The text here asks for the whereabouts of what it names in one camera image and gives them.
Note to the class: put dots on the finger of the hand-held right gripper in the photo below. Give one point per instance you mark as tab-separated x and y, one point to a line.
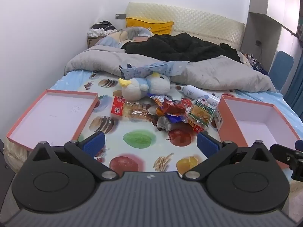
281	151

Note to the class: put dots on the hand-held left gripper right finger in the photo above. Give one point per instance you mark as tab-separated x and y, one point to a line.
207	145

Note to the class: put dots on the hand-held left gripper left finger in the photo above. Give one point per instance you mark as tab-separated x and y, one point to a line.
94	142

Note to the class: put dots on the green label cracker packet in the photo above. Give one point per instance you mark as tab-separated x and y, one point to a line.
201	112

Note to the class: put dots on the blue snack packet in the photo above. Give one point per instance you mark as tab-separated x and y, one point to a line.
176	118

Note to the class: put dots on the red label bread packet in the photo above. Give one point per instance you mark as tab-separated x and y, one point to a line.
118	106

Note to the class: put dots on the pink cardboard box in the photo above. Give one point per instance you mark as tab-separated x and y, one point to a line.
251	120

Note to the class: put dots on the red label snack packet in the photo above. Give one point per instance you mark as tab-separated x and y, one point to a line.
176	106

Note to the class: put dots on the orange seasoning packet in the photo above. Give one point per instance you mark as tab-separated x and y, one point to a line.
158	101

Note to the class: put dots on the small red snack packet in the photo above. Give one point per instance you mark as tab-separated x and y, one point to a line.
198	128

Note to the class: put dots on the crumpled silver snack packet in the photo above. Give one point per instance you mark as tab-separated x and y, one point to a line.
163	123

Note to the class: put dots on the pink box lid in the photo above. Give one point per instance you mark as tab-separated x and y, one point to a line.
52	115

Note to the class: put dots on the white spray bottle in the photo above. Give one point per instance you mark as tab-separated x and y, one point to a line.
191	91

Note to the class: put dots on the white blue plush toy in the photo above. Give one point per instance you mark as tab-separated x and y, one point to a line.
142	88

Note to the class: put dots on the grey blanket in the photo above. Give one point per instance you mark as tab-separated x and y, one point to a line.
224	73

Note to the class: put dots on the blue chair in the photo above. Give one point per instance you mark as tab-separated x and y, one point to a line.
281	68

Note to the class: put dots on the clutter of small bottles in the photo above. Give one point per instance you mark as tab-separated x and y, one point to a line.
254	61

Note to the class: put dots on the black cloth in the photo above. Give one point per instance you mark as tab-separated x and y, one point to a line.
177	47

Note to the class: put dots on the patterned light blue pillow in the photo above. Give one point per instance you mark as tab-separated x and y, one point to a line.
113	39

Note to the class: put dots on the cream padded headboard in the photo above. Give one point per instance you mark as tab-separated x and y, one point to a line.
201	23

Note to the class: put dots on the yellow pillow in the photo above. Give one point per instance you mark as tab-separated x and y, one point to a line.
151	26

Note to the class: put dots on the black wall charger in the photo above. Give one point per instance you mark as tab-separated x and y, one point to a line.
259	43

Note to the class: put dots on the grey wall plate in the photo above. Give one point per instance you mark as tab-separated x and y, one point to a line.
120	16

